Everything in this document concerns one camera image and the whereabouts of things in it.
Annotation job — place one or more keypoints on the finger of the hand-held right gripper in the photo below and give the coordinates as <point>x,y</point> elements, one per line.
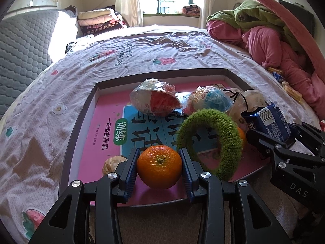
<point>259,140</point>
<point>309,133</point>

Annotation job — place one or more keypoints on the yellow snack packet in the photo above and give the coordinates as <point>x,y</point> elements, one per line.
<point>292,91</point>

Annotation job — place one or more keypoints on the pink quilt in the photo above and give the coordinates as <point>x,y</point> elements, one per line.
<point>266,45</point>

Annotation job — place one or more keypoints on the blue toy egg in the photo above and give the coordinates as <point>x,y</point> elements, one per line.
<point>213,99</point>

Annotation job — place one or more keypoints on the blue cookie packet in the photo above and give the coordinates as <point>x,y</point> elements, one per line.
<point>269,122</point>

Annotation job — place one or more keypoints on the small blue snack packet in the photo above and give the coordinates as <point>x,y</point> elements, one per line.
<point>278,77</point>

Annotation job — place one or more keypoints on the folded patterned blanket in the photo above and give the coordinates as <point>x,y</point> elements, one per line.
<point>191,10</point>

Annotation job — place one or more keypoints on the green blanket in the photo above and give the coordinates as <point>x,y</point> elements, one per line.
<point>254,15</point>

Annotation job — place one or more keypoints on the grey cardboard box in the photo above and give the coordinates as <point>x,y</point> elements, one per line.
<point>76,137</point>

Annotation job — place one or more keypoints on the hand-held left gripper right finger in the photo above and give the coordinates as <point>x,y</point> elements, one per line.
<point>186,175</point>

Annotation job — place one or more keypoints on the walnut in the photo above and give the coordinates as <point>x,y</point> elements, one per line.
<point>111,164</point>

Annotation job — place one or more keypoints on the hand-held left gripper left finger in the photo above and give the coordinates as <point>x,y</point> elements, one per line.
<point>130,172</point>

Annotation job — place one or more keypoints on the black television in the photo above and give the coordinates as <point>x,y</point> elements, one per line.
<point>302,12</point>

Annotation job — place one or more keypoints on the pink and blue book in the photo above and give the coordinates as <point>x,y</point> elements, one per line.
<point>101,137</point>

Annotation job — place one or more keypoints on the grey quilted headboard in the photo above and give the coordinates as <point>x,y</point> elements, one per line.
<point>22,50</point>

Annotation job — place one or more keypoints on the stack of folded blankets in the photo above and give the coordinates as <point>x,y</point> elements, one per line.
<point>101,21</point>

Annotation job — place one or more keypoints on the orange mandarin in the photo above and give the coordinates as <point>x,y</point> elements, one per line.
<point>241,134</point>
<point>159,166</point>

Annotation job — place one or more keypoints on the cream curtain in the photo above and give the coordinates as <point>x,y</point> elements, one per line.
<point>208,0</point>
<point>128,2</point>

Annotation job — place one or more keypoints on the long pink pillow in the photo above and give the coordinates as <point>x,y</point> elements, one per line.
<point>292,22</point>

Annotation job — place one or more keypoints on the orange snack packet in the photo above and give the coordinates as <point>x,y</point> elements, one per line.
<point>274,70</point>

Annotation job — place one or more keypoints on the red toy egg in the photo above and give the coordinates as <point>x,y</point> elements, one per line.
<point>157,99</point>

